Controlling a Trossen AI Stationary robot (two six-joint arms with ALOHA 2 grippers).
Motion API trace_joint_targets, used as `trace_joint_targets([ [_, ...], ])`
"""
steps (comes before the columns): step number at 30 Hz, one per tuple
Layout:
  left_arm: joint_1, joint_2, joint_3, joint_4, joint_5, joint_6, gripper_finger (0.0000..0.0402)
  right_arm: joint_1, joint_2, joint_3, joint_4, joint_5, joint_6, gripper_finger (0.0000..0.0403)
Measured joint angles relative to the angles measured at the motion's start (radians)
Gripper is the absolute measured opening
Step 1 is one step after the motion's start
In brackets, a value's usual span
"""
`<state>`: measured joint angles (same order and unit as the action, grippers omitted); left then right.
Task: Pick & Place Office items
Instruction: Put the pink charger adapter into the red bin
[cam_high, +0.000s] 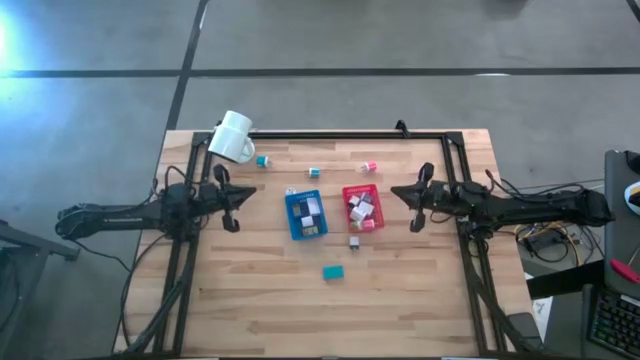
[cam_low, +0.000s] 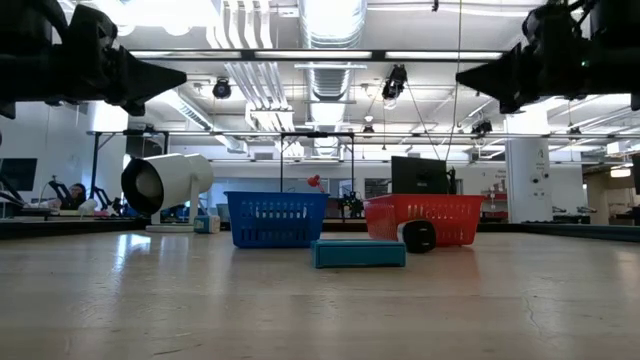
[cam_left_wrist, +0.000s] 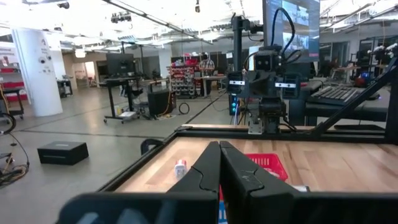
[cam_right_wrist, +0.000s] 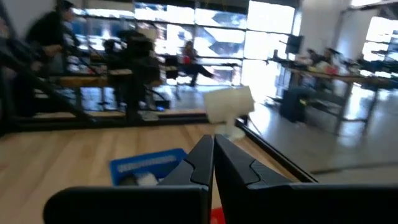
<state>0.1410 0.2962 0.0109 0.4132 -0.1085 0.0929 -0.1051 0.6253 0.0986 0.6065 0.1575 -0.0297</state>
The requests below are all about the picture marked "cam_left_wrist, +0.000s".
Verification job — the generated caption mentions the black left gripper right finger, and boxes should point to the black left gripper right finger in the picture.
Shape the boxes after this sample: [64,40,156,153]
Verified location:
[220,141,297,224]

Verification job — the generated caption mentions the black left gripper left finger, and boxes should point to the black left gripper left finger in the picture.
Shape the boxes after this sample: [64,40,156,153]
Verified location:
[169,141,221,194]

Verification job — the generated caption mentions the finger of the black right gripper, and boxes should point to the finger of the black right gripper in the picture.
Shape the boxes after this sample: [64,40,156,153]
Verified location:
[260,72,274,96]
[248,72,262,96]

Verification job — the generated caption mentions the red plastic basket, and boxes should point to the red plastic basket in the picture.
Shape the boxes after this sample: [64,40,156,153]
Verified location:
[218,152,289,202]

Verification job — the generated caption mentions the device with blue lights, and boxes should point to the device with blue lights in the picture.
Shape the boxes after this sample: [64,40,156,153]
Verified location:
[228,94,239,116]

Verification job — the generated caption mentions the black monitor pole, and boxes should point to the black monitor pole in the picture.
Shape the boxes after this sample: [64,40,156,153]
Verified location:
[230,14,264,74]

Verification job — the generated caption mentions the black keyboard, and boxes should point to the black keyboard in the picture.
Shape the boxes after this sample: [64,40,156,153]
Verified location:
[307,85,381,106]

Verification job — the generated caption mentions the person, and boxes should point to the person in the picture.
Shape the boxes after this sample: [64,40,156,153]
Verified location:
[198,52,216,75]

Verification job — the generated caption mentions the red parts bin rack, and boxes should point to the red parts bin rack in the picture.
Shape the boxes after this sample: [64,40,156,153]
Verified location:
[169,57,201,98]

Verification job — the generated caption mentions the black cabinet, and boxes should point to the black cabinet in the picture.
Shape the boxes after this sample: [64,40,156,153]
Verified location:
[147,88,177,118]

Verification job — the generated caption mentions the white background robot arms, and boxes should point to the white background robot arms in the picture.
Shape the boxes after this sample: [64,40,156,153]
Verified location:
[366,42,398,65]

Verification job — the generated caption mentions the black standing desk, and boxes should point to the black standing desk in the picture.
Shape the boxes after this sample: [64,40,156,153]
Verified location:
[102,76,142,124]

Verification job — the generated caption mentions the black monitor on stand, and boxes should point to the black monitor on stand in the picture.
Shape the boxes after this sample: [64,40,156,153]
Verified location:
[105,52,137,78]

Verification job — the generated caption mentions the black box on floor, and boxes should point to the black box on floor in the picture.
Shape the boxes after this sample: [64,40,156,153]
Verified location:
[37,141,90,166]

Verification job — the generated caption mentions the black ceiling track spotlights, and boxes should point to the black ceiling track spotlights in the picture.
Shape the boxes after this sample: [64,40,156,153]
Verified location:
[111,11,133,24]

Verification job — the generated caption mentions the small dark side table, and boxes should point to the small dark side table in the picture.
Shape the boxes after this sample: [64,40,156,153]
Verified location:
[57,79,75,98]

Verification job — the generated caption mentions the white round pillar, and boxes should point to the white round pillar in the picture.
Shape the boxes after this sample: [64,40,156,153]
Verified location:
[11,27,64,118]

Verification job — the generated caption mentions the red storage shelf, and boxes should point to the red storage shelf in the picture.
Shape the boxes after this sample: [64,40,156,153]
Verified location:
[0,67,25,102]

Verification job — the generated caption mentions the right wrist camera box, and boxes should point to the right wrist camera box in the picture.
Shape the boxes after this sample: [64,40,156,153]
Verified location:
[254,49,280,72]

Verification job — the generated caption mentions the black right camera cable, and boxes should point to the black right camera cable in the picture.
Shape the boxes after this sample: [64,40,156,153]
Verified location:
[271,6,303,65]

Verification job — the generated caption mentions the large lit wall monitor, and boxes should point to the large lit wall monitor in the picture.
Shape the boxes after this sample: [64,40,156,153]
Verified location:
[262,0,321,63]

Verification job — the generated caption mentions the black clamp mount gadget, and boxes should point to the black clamp mount gadget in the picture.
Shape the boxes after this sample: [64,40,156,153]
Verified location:
[140,138,165,156]

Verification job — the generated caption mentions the black coiled cable ring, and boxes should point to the black coiled cable ring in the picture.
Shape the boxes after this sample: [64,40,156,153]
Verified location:
[178,101,191,116]

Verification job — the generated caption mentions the floor cable tangle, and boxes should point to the floor cable tangle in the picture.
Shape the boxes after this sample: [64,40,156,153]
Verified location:
[0,113,31,189]

